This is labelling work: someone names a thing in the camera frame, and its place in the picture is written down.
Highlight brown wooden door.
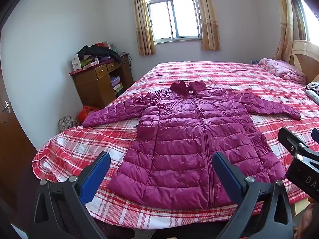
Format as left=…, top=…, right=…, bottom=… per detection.
left=0, top=30, right=38, bottom=205

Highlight beige wooden bed headboard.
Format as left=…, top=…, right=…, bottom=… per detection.
left=289, top=40, right=319, bottom=85

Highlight side window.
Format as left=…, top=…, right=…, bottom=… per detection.
left=290, top=0, right=319, bottom=42

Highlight bed with red plaid sheet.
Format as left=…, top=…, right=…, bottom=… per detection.
left=31, top=61, right=319, bottom=229

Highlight striped pillow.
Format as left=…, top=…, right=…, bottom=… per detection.
left=304, top=82, right=319, bottom=105

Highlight sliding glass window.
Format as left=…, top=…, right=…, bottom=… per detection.
left=144, top=0, right=203, bottom=44

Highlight grey patterned bag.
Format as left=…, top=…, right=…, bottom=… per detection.
left=58, top=116, right=82, bottom=132

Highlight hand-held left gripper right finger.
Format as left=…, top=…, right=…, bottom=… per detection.
left=212, top=151, right=294, bottom=239

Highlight white box with red print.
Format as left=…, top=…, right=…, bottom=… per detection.
left=71, top=55, right=82, bottom=72

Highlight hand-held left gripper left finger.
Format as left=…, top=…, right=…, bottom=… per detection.
left=28, top=151, right=136, bottom=239

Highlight pink quilted blanket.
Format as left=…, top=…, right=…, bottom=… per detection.
left=259, top=58, right=306, bottom=84

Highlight person's right hand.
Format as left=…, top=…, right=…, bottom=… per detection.
left=294, top=196, right=319, bottom=239

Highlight red plastic bag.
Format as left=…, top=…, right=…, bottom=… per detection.
left=77, top=106, right=100, bottom=123

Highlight black cables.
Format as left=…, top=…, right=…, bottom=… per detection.
left=119, top=52, right=133, bottom=65

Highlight pile of dark clothes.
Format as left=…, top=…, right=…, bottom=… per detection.
left=76, top=44, right=122, bottom=64

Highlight stack of boxes in cabinet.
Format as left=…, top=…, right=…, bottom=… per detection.
left=110, top=76, right=124, bottom=97

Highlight brown wooden cabinet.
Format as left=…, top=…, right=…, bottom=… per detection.
left=69, top=60, right=134, bottom=109

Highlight beige patterned curtain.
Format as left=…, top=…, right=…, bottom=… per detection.
left=194, top=0, right=222, bottom=51
left=273, top=0, right=295, bottom=63
left=130, top=0, right=157, bottom=56

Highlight purple quilted down jacket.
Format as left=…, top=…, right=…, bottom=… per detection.
left=82, top=80, right=301, bottom=210

